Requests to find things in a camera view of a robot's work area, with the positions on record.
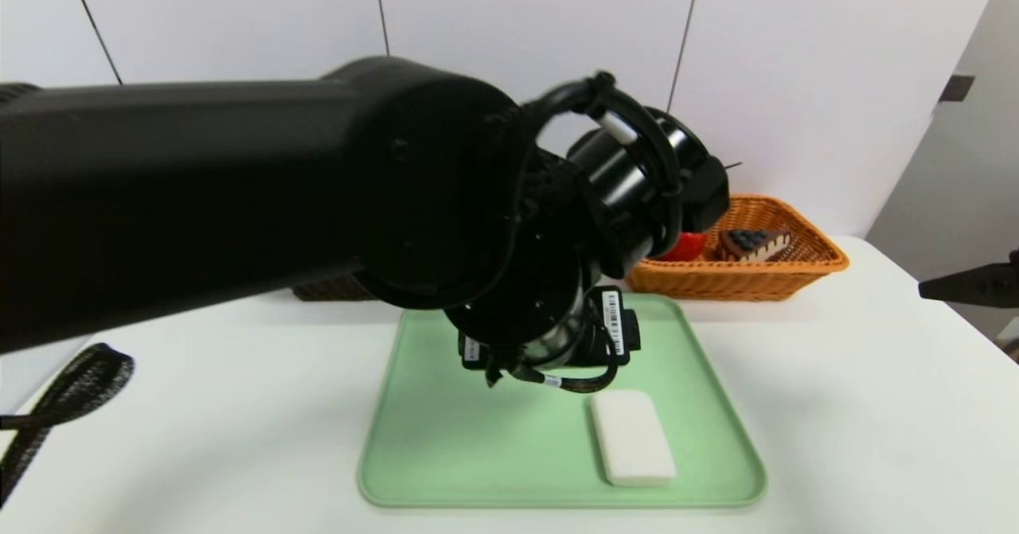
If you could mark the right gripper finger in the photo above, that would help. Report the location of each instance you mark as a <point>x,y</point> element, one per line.
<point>979,286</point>

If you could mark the dark wall bracket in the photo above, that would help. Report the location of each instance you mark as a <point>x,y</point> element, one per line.
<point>955,88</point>

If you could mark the light green plastic tray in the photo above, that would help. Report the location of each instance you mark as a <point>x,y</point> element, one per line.
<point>478,438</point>

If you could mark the orange wicker basket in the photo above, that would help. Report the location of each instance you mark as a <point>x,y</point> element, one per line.
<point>756,279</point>

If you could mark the pale box behind table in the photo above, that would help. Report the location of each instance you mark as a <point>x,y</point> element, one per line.
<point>1011,333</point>

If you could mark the red apple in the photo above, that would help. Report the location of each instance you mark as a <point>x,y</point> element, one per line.
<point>685,247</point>

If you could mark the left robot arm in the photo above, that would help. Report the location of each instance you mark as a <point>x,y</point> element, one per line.
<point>239,184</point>

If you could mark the chocolate blueberry cake slice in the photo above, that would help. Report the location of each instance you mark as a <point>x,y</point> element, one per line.
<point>752,246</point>

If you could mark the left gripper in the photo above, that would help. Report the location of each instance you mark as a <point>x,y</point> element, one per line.
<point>614,323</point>

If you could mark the dark brown wicker basket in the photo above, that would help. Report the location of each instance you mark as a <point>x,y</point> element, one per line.
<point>326,289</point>

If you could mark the white soap bar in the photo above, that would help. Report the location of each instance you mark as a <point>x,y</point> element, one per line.
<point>633,438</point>

